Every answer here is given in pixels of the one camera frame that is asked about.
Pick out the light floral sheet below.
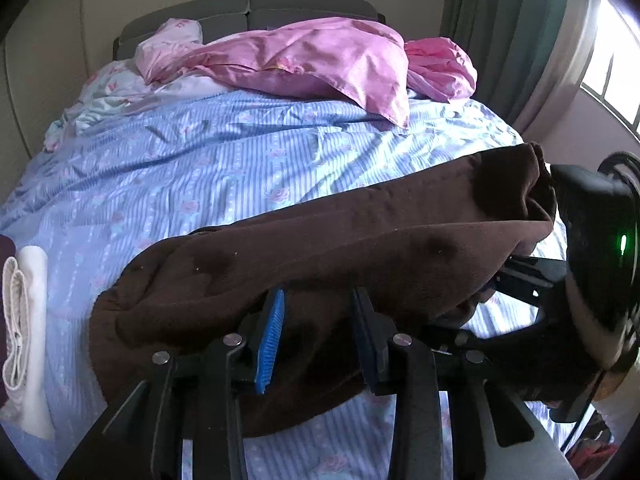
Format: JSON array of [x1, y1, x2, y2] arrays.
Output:
[[42, 59, 236, 153]]

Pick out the pink crumpled cloth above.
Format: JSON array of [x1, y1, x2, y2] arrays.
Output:
[[402, 37, 478, 102]]

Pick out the green curtain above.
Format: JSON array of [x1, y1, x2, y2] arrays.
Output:
[[437, 0, 573, 133]]

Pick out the person's right forearm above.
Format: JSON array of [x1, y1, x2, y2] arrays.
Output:
[[592, 345, 640, 403]]

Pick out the bed with blue striped sheet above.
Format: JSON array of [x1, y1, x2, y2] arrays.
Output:
[[0, 57, 621, 480]]

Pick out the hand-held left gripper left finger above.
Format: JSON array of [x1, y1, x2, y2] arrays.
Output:
[[57, 287, 287, 480]]

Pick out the floral pink pillow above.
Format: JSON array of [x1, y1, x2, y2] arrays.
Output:
[[135, 17, 205, 83]]

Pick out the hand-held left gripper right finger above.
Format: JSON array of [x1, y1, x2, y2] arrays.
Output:
[[350, 286, 576, 480]]

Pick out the folded white cloth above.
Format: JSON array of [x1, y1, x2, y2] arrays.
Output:
[[1, 245, 57, 442]]

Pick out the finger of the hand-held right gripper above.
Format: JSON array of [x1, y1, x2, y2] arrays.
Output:
[[425, 325, 548, 361], [492, 256, 568, 308]]

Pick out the barred window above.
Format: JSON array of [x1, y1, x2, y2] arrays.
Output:
[[580, 0, 640, 141]]

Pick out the grey padded headboard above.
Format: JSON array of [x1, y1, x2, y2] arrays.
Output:
[[112, 0, 388, 63]]

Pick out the black cable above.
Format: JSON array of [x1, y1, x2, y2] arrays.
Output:
[[557, 375, 608, 456]]

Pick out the red cloth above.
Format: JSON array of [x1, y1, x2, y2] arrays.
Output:
[[567, 427, 617, 473]]

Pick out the pink blanket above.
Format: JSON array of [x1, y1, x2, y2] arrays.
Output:
[[145, 16, 412, 128]]

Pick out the brown pants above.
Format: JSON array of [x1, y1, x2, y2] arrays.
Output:
[[89, 141, 558, 441]]

